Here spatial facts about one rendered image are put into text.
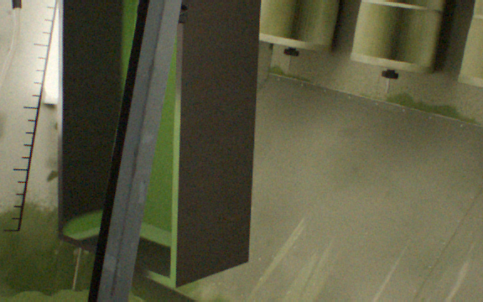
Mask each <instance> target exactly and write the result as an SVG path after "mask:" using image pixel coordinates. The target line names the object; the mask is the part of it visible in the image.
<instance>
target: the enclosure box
mask: <svg viewBox="0 0 483 302"><path fill-rule="evenodd" d="M261 1H262V0H191V1H190V10H189V16H188V21H187V23H178V24H177V29H176V35H175V40H174V49H173V54H172V59H171V65H170V70H169V73H168V79H167V84H166V89H165V94H164V104H163V109H162V114H161V118H160V124H159V129H158V139H157V143H156V144H155V150H154V154H153V163H152V168H151V173H150V179H149V184H148V193H147V198H146V203H145V208H144V213H143V223H142V228H141V232H140V238H139V242H138V247H137V253H136V257H135V263H134V268H133V271H134V272H138V273H140V274H143V275H145V276H148V277H150V278H151V279H156V281H158V282H160V283H162V284H166V285H168V286H171V287H173V288H178V287H180V286H183V285H186V284H190V283H193V282H194V281H198V280H201V279H204V278H205V277H207V276H210V275H213V274H215V273H219V272H222V271H224V270H227V269H230V268H234V267H236V266H239V265H243V264H244V263H248V261H249V243H250V225H251V206H252V169H253V150H254V131H255V112H257V75H258V56H259V38H260V19H261ZM137 9H138V0H58V112H57V186H58V194H59V239H60V240H61V241H64V242H67V243H69V244H72V245H74V246H77V247H80V248H82V249H84V250H86V251H88V252H91V253H93V254H95V255H96V247H97V242H98V236H99V231H100V226H101V217H102V212H103V206H104V200H105V196H106V186H107V181H108V175H109V170H111V165H112V155H113V150H114V144H115V140H116V135H117V125H118V120H119V114H120V109H121V105H122V94H123V90H125V84H126V79H127V69H128V64H129V58H130V53H131V48H132V38H133V34H134V28H135V23H136V21H137V17H138V15H137Z"/></svg>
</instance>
